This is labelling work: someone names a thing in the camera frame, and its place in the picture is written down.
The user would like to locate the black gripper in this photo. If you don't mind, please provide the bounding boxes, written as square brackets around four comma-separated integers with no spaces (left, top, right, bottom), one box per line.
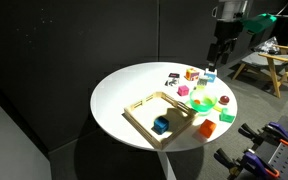
[207,19,245,73]

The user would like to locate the dark red toy plum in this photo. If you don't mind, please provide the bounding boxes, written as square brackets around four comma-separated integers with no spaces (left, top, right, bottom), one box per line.
[219,95,230,106]

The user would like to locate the pink toy cube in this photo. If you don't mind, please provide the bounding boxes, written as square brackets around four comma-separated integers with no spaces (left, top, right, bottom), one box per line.
[177,85,190,97]

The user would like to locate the green translucent plastic bowl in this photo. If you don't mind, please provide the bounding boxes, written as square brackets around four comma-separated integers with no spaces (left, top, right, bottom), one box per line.
[189,89,218,116]

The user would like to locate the green toy block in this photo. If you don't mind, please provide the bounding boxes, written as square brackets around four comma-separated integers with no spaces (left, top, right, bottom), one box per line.
[219,108,236,124]

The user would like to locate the orange toy block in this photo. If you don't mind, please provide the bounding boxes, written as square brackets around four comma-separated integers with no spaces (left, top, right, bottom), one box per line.
[198,118,217,139]

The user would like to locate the wooden slatted tray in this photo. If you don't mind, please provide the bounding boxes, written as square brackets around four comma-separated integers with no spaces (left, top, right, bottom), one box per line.
[123,91,198,151]

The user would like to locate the blue toy cube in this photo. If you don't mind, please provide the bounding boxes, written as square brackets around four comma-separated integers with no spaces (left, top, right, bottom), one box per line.
[153,116,170,136]

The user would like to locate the blue cube with patterned faces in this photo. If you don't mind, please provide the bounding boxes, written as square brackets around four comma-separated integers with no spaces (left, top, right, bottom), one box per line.
[204,68,218,84]

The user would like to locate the grey and lime long block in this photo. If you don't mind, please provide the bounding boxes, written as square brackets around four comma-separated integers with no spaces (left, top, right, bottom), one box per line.
[196,75,210,91]

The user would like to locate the multicolour picture cube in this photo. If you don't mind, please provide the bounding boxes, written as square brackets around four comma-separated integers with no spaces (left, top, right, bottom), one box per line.
[184,68,200,82]

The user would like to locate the crumpled clear plastic bag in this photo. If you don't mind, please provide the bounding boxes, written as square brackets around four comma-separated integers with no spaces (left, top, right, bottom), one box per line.
[253,36,281,55]

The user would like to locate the black checker pattern cube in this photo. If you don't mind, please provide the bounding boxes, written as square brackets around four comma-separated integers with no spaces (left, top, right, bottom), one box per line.
[164,72,181,88]

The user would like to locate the wooden armchair with grey cushion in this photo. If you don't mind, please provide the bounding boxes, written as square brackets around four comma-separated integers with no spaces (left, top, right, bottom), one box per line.
[232,44,288,99]

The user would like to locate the purple and orange spring clamp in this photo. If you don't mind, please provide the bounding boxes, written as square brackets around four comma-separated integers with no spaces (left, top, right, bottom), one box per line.
[238,121,288,149]
[213,148,281,180]

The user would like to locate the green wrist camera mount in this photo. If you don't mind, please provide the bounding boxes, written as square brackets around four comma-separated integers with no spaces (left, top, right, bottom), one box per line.
[241,13,278,35]

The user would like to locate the white table pedestal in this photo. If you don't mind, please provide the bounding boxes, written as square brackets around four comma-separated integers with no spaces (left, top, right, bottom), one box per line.
[157,150,178,180]

